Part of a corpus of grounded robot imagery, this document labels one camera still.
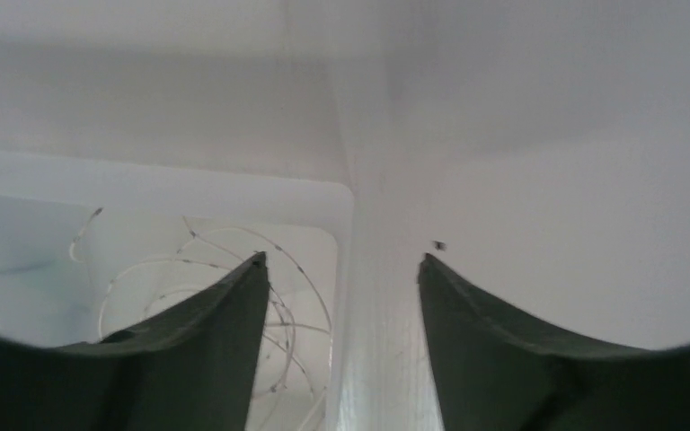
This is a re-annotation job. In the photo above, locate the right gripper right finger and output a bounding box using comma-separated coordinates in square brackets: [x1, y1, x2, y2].
[418, 255, 690, 430]

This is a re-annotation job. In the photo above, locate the white thin cable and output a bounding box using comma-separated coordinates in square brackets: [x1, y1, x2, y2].
[68, 207, 334, 431]

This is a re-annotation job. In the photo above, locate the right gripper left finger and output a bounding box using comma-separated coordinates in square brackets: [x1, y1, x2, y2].
[0, 252, 270, 430]

